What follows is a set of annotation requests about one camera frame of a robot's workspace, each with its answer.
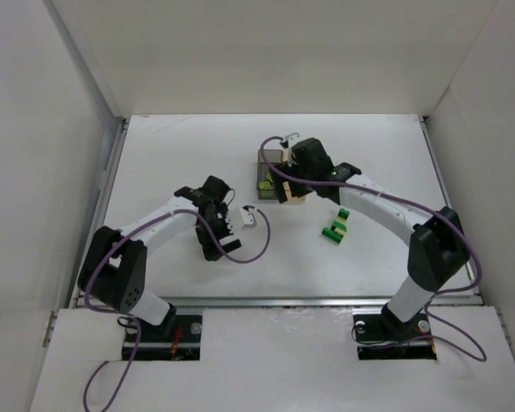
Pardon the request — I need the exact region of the green lego stack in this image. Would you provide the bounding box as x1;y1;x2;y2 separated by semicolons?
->
321;209;350;245

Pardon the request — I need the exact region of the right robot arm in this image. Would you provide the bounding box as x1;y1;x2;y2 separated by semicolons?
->
270;135;470;341

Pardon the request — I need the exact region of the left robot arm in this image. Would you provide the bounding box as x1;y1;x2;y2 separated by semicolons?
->
77;176;241;339

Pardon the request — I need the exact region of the orange transparent container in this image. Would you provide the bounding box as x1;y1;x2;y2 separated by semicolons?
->
281;149;306;204

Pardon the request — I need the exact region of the grey transparent container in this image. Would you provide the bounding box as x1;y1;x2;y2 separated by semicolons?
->
256;149;282;200

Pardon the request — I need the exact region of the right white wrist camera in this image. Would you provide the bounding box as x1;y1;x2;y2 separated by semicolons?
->
280;132;300;150

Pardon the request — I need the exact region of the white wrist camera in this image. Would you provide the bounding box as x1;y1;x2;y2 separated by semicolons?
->
280;132;300;150
229;207;257;231

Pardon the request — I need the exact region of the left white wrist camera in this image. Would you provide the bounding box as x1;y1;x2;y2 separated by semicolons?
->
229;207;257;231

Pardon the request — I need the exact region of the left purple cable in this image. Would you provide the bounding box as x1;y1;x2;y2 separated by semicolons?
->
83;206;272;411

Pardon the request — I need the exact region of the purple cable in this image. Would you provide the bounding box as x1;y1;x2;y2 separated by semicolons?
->
259;135;488;362
83;206;272;411

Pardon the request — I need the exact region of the aluminium front rail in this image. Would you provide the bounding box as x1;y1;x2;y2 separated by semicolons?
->
75;294;484;309

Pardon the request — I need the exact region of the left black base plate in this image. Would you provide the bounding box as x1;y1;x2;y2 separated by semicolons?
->
134;313;203;361

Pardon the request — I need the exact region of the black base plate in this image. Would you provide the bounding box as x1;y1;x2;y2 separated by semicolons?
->
351;313;437;361
134;313;203;361

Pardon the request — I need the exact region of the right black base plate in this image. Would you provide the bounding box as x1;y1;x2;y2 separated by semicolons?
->
351;313;437;361

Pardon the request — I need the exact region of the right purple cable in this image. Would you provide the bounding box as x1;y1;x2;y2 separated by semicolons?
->
259;135;488;362

